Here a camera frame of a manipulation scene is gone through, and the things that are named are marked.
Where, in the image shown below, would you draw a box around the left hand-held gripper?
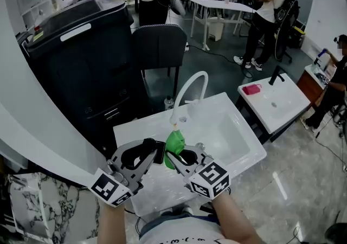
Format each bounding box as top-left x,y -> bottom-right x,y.
90,139 -> 161,208

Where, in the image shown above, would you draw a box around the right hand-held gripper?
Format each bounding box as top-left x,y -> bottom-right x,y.
164,144 -> 231,201

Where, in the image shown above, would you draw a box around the green cloth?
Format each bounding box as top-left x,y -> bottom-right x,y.
163,128 -> 187,170

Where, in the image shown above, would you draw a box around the person's left forearm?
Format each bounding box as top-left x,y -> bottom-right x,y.
95,198 -> 128,244

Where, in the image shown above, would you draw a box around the person's right forearm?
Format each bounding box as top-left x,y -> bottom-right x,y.
210,190 -> 262,244

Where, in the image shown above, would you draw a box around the clear plastic bottle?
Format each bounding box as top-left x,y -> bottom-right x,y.
164,95 -> 175,111

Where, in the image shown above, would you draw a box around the person's white shoe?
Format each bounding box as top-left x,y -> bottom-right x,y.
173,204 -> 194,216

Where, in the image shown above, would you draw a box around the person's blue jeans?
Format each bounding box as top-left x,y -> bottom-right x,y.
139,204 -> 221,237

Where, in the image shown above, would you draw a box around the person's white shirt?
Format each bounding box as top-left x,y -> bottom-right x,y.
137,213 -> 241,244

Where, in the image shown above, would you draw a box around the white gooseneck faucet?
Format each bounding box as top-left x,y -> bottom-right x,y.
169,70 -> 209,125

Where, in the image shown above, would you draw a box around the marble sink cabinet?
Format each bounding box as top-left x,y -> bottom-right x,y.
0,172 -> 101,244

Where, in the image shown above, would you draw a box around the pink sponge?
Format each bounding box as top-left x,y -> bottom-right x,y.
242,84 -> 263,96

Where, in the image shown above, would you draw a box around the large black printer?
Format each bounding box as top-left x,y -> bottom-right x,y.
25,0 -> 149,154

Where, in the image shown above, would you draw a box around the dark grey chair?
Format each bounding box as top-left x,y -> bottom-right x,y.
132,23 -> 188,92

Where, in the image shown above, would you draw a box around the white waste bin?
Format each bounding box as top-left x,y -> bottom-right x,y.
208,16 -> 225,42

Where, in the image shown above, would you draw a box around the wooden cabinet with sink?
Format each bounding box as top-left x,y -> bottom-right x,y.
296,63 -> 338,107

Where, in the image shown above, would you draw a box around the white table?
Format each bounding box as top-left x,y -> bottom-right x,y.
189,0 -> 257,51

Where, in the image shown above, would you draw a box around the black backpack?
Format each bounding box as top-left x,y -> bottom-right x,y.
273,0 -> 301,62

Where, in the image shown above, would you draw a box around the white sink on steel frame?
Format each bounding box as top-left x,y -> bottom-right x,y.
112,92 -> 268,217

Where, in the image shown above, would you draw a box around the black device with cables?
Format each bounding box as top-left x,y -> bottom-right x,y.
200,201 -> 218,214

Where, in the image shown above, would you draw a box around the white sink on black frame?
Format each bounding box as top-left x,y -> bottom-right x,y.
237,73 -> 311,135

